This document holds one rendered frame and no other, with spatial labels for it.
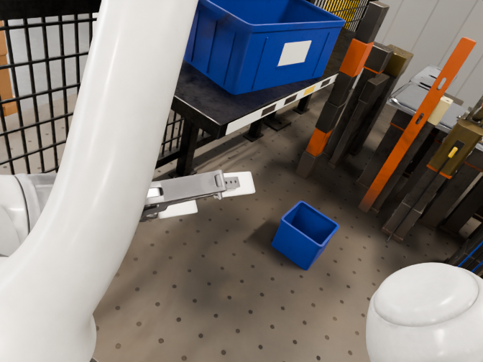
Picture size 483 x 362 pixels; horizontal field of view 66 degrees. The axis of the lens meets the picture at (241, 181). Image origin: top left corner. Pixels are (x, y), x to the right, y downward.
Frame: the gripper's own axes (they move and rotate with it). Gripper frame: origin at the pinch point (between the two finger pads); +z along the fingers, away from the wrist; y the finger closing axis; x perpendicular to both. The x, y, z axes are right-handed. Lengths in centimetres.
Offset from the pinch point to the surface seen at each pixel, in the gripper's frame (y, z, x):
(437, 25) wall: 15, 228, -94
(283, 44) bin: -4.8, 20.6, -26.1
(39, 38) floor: 241, 63, -179
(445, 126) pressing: -15, 64, -7
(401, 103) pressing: -8, 61, -16
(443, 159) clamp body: -14, 57, 1
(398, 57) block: -6, 75, -33
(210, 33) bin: 2.7, 9.7, -30.3
